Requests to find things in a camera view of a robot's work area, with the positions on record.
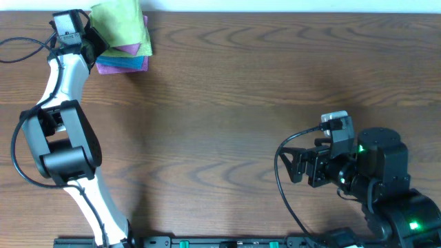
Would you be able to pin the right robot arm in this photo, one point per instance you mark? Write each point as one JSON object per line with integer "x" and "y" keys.
{"x": 371, "y": 169}

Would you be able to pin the folded purple bottom cloth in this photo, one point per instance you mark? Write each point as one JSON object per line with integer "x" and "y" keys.
{"x": 104, "y": 69}

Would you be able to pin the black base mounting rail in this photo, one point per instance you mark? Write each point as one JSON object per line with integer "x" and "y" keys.
{"x": 168, "y": 242}

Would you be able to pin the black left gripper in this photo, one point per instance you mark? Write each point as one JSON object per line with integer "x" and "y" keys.
{"x": 99, "y": 40}

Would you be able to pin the light green cloth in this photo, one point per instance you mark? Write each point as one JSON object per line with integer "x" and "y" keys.
{"x": 120, "y": 22}

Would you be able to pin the folded purple top cloth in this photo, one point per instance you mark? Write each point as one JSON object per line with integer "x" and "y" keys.
{"x": 139, "y": 49}

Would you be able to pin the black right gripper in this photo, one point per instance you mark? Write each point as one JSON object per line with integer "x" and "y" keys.
{"x": 317, "y": 158}

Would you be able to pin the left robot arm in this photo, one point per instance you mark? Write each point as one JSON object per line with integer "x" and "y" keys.
{"x": 60, "y": 137}

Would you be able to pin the folded green stacked cloth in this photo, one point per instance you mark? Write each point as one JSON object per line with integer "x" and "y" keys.
{"x": 116, "y": 53}

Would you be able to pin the folded blue stacked cloth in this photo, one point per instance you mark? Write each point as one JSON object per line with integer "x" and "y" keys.
{"x": 122, "y": 62}

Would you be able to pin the folded purple cloth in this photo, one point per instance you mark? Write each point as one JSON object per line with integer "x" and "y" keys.
{"x": 139, "y": 49}
{"x": 104, "y": 69}

